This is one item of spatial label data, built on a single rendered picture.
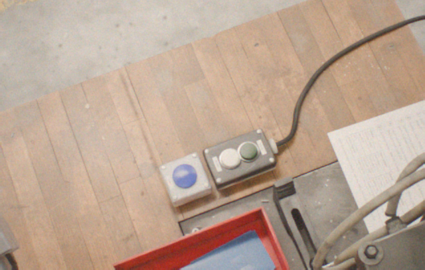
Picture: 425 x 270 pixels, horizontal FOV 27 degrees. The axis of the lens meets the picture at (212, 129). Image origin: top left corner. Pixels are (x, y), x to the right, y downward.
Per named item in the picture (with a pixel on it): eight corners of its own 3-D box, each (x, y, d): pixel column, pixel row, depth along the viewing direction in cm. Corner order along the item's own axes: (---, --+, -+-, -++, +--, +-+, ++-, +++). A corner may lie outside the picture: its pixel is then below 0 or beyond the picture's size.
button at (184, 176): (169, 172, 145) (169, 168, 143) (192, 163, 145) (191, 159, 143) (178, 194, 143) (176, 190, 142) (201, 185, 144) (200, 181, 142)
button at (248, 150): (237, 150, 146) (236, 146, 144) (253, 144, 146) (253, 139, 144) (243, 165, 145) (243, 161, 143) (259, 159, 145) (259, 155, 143)
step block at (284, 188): (272, 199, 144) (273, 182, 136) (289, 192, 145) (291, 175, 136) (287, 235, 142) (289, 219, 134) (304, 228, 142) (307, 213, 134)
